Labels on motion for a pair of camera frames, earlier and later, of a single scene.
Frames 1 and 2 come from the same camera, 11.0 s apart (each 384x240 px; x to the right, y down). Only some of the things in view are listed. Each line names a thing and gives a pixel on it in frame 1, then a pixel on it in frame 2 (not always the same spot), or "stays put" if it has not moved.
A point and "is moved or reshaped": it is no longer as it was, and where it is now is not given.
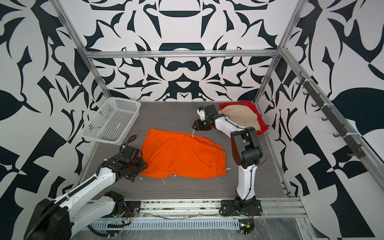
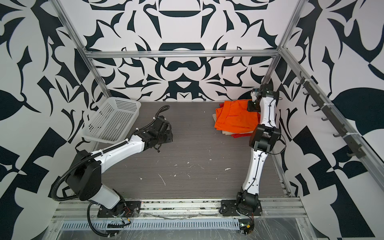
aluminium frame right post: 280,47 stays put
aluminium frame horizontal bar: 181,52 stays put
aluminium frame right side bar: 375,161 stays put
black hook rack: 351,141 stays put
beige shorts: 242,115 is moved or reshaped
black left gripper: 143,164 -> 169,133
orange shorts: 182,156 -> 234,117
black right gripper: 198,125 -> 251,107
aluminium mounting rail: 276,208 stays put
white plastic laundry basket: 113,122 stays put
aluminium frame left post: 83,50 stays put
